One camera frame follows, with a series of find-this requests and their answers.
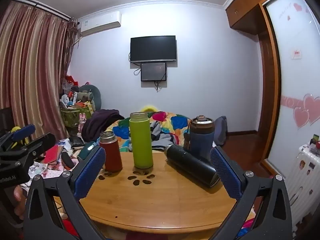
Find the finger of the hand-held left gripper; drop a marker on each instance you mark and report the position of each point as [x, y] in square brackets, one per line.
[42, 142]
[22, 132]

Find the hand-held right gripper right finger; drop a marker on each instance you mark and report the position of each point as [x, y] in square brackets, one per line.
[225, 172]

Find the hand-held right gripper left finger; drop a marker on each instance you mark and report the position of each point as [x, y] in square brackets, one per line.
[90, 172]

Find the red thermos cup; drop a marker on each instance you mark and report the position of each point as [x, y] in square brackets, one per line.
[111, 155]

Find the black thermos cup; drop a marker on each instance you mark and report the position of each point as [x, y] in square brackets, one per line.
[190, 163]

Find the blue tumbler cup brown lid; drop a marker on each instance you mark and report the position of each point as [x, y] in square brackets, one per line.
[201, 140]

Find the green thermos cup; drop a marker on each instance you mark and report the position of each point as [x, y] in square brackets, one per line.
[141, 142]

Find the person's left hand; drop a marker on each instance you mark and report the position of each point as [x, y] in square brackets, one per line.
[19, 200]

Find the red notebook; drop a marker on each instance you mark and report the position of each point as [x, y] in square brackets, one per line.
[53, 155]

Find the teal box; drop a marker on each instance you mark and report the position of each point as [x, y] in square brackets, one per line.
[86, 151]

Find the black glasses case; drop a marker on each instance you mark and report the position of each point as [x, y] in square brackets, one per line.
[67, 160]

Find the green basket of clutter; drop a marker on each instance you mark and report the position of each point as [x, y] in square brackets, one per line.
[72, 116]

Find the pink rabbit toy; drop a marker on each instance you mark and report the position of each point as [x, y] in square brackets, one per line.
[82, 121]

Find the dark purple cloth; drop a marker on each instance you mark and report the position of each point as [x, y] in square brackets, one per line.
[100, 122]

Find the striped brown curtain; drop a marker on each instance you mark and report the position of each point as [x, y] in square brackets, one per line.
[32, 67]

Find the grey green plush toy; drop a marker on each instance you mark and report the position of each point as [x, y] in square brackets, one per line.
[87, 93]

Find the red bag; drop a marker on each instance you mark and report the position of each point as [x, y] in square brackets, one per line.
[72, 80]

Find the colourful patchwork blanket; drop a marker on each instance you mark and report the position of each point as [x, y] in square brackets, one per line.
[175, 122]

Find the grey striped garment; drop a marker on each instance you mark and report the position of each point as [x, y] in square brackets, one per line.
[160, 136]

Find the white radiator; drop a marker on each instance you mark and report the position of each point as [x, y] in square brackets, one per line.
[303, 177]

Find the yellow round toy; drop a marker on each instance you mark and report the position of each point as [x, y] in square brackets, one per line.
[148, 108]

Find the frosted wardrobe door heart stickers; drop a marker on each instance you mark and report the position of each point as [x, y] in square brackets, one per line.
[292, 80]

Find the white air conditioner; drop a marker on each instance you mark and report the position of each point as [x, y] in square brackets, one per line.
[100, 23]

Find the wooden overhead cabinet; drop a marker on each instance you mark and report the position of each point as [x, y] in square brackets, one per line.
[250, 7]

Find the small black wall monitor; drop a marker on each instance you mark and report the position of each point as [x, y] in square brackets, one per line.
[153, 71]

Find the black wall television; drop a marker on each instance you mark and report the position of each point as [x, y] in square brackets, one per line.
[153, 48]

